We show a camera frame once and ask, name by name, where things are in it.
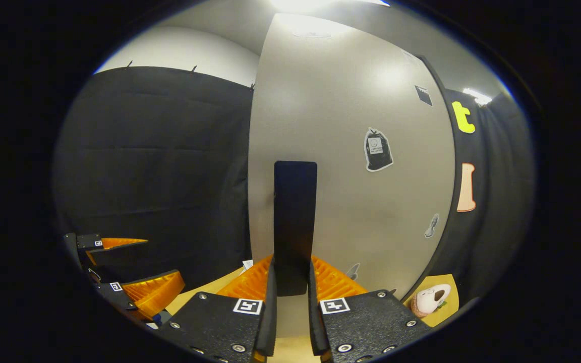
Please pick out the white pink plush toy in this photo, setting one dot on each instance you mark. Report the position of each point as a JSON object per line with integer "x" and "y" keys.
{"x": 427, "y": 301}

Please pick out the white cabinet door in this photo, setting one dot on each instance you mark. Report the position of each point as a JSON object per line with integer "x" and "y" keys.
{"x": 346, "y": 212}

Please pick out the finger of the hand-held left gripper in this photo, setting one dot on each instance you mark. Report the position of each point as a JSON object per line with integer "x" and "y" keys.
{"x": 119, "y": 297}
{"x": 89, "y": 242}

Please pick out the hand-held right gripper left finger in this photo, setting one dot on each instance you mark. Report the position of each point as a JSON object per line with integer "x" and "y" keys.
{"x": 272, "y": 302}

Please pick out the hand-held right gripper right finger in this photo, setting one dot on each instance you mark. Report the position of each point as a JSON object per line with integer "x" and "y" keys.
{"x": 313, "y": 312}

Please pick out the large ceiling light panel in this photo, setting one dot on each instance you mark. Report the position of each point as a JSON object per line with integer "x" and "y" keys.
{"x": 321, "y": 4}

